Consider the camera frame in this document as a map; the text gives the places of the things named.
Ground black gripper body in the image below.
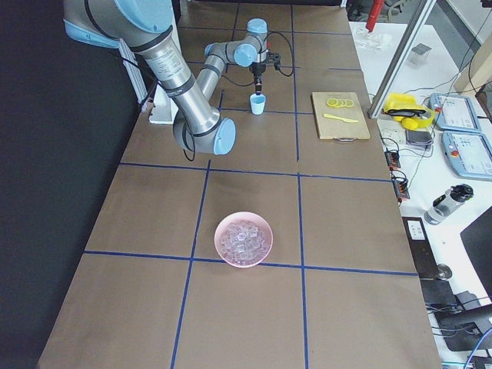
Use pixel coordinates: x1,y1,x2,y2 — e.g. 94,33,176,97
249,52,281,87

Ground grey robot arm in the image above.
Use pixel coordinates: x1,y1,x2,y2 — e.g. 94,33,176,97
63,0,271,155

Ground light blue plastic cup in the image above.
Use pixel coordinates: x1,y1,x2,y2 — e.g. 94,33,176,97
250,94,266,115

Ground pile of ice cubes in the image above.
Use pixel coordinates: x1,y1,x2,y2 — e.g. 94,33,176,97
218,221,270,268

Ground yellow plastic knife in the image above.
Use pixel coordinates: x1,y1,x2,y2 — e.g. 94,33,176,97
323,113,359,123

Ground lemon slice top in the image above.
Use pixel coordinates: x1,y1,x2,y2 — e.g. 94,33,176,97
326,98,337,108

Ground bamboo cutting board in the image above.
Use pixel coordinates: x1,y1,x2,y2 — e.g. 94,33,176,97
311,91,371,142

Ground crumpled clear plastic wrap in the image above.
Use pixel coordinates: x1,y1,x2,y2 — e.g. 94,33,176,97
352,26,393,50

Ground red object at edge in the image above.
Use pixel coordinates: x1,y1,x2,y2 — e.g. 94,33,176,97
365,0,384,32

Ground white power strip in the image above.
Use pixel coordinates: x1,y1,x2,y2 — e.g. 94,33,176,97
380,128,407,145

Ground yellow cloth bag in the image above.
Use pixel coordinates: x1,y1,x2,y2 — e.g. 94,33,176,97
383,92,435,131

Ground orange black adapter box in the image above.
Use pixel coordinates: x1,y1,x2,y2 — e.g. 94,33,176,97
384,150,401,170

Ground pink bowl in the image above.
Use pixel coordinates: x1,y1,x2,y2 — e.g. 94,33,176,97
214,211,274,268

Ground grey pouch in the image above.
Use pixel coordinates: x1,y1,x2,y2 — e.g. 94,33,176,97
405,130,434,147

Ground upper blue teach pendant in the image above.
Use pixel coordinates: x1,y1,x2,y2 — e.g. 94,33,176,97
429,93,481,133

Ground blue teach pendant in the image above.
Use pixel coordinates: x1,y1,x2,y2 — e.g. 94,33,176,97
429,93,481,133
441,131,491,181

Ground clear water bottle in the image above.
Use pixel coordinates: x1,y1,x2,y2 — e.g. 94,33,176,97
424,184,474,225

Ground lower blue teach pendant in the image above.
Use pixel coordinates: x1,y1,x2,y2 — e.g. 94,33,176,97
441,131,491,181

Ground black monitor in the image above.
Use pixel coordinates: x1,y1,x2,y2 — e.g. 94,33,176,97
460,208,491,297

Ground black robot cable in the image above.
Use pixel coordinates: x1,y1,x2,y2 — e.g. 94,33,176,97
267,32,297,77

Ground aluminium frame post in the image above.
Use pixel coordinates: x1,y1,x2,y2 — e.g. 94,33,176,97
367,0,437,119

